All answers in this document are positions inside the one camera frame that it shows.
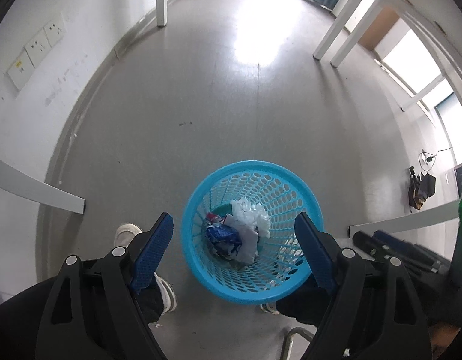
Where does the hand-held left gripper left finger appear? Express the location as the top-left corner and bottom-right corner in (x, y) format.
(35, 212), (174, 360)

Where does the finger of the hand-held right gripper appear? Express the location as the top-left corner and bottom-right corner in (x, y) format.
(373, 230), (452, 273)
(353, 231), (389, 260)

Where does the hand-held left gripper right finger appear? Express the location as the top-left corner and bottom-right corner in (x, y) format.
(294, 213), (434, 360)

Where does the blue plastic basket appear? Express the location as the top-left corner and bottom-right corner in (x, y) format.
(180, 160), (323, 307)

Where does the blue snack wrapper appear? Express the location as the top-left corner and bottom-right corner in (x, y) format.
(204, 214), (242, 259)

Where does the clear plastic bag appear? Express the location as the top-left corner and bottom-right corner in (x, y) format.
(231, 198), (272, 239)

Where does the person's white left shoe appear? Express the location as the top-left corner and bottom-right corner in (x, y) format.
(114, 223), (178, 313)

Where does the black bag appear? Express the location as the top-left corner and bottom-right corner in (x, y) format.
(408, 166), (437, 211)

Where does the brown wooden board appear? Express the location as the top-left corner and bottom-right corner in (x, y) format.
(356, 7), (401, 52)

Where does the black charger cable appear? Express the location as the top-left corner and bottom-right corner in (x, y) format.
(419, 145), (453, 165)

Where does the grey metal chair frame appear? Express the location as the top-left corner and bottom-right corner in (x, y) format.
(281, 326), (318, 360)

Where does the wall plate with yellow label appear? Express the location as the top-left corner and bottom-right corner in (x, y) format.
(5, 50), (35, 91)

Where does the white wall socket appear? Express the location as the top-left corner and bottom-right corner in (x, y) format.
(43, 11), (65, 48)
(25, 33), (52, 69)

